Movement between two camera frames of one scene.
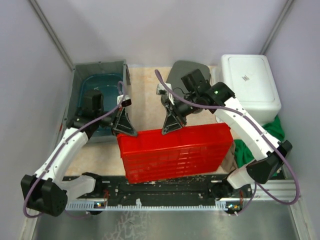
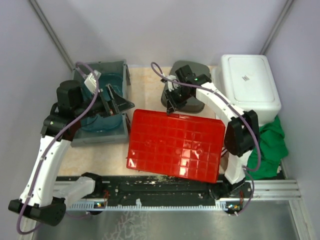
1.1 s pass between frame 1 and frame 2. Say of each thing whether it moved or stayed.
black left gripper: moved
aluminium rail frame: stayed
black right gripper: moved
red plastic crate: moved
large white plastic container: stayed
